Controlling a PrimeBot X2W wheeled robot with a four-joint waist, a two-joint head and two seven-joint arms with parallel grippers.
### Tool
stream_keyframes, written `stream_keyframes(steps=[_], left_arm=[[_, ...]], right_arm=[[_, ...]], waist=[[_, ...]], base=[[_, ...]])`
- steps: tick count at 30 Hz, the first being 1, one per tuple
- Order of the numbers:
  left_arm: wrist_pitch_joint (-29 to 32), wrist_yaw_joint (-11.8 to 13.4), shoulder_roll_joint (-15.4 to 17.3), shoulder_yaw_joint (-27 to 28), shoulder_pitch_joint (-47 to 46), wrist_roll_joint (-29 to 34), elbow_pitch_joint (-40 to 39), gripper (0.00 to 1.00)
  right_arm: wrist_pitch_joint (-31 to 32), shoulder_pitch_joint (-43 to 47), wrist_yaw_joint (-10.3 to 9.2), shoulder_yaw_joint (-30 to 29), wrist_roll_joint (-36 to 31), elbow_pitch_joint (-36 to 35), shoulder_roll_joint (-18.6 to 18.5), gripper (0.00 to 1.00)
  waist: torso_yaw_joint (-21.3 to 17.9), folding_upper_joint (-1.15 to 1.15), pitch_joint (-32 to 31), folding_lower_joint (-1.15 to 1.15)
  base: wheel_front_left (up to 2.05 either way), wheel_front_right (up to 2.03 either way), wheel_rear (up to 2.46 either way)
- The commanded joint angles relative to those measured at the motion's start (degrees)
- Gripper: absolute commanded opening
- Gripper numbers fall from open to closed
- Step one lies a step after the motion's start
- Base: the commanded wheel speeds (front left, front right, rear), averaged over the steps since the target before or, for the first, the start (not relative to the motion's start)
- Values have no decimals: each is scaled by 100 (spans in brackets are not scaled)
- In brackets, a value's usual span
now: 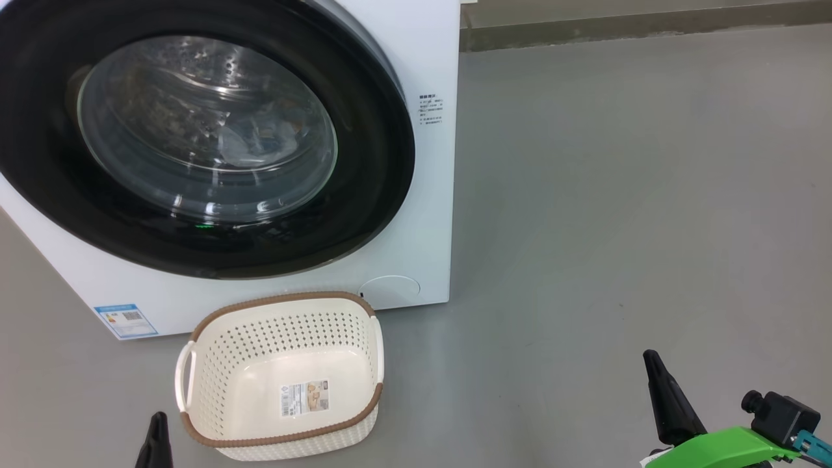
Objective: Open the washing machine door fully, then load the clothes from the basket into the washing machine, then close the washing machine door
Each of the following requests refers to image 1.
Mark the product sticker inside basket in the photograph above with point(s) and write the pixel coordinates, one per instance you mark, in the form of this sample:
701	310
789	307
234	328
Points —
304	398

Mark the cream perforated laundry basket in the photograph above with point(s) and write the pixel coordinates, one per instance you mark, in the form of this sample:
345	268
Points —
227	351

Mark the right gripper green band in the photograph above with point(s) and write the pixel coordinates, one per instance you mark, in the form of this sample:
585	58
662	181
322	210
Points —
728	448

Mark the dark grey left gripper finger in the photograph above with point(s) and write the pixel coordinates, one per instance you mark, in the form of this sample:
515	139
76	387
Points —
157	448

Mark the black round washing machine door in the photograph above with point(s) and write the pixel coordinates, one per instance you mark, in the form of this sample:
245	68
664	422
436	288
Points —
364	195

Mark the white washing machine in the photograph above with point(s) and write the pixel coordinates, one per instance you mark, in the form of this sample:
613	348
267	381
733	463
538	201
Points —
429	195

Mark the blue energy label sticker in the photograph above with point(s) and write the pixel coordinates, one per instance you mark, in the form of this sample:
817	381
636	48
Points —
127	320

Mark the round white filter cover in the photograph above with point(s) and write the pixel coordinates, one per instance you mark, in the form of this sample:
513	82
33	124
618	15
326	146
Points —
390	292

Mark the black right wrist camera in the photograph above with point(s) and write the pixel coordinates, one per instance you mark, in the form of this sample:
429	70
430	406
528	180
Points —
783	416

